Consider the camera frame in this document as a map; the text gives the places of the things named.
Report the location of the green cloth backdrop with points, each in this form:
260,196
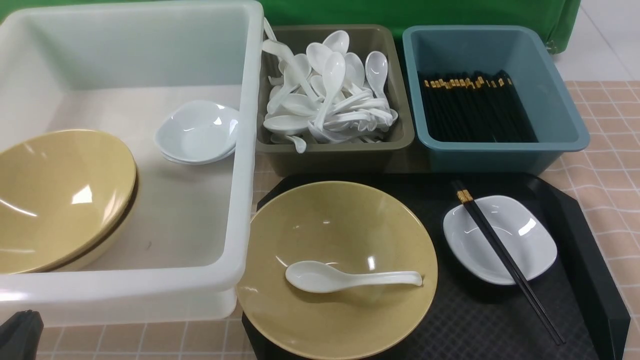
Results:
552,20

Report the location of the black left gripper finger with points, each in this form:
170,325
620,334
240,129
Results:
20,336

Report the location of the yellow bowl in tub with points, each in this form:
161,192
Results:
61,192
111,237

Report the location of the olive green spoon bin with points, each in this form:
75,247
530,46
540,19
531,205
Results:
347,157

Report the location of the yellow noodle bowl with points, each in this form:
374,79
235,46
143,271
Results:
352,228

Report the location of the white sauce dish in tub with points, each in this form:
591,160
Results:
199,130

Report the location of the large white plastic tub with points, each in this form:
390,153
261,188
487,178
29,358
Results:
123,68

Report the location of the pile of white spoons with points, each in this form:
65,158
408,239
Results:
327,92

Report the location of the black chopstick gold band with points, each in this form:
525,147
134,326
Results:
505,255

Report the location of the lower yellow bowl in tub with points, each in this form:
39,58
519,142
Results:
111,237

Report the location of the white square sauce dish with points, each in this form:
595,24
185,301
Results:
529,243

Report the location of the white soup spoon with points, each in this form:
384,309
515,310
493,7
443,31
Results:
320,278

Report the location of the black plastic serving tray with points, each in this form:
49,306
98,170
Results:
471,319

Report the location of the lower white dish in tub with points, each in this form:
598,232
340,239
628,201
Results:
198,163

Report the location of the bundle of black chopsticks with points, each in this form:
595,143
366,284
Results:
476,107

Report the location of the blue chopstick bin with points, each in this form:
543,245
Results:
489,48

